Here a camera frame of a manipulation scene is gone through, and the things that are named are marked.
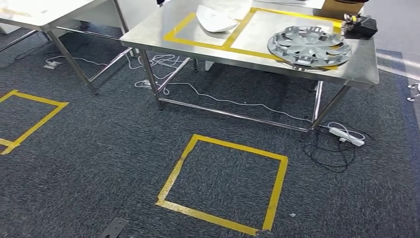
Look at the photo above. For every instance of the white iron-shaped plastic part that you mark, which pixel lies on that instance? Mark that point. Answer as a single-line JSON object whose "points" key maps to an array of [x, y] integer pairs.
{"points": [[213, 19]]}

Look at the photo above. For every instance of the white power strip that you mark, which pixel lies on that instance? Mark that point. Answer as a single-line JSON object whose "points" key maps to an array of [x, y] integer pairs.
{"points": [[344, 135]]}

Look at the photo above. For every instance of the yellow floor tape square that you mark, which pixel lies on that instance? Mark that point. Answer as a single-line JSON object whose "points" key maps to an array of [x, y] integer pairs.
{"points": [[275, 190]]}

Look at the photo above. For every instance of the metal floor socket plate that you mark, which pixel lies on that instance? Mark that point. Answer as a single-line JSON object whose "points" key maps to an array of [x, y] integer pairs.
{"points": [[52, 65]]}

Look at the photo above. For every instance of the white table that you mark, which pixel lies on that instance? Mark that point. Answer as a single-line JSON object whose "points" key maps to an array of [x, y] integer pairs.
{"points": [[311, 4]]}

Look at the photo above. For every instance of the grey wheel hubcap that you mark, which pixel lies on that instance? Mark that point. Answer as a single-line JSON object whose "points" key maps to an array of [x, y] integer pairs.
{"points": [[308, 46]]}

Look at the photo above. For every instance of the brown cardboard box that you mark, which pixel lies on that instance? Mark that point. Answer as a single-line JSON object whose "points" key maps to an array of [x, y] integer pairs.
{"points": [[338, 8]]}

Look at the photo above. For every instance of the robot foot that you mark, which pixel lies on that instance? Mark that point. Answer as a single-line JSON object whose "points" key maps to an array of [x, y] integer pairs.
{"points": [[115, 228], [264, 234]]}

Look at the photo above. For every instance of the pale grey table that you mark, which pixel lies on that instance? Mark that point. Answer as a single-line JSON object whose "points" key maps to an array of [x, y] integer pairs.
{"points": [[39, 10]]}

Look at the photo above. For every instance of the black open tool box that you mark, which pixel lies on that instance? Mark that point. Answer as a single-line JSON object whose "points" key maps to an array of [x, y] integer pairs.
{"points": [[366, 28]]}

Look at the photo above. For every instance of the stainless steel workbench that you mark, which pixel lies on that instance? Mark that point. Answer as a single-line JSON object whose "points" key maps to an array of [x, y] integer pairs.
{"points": [[361, 65]]}

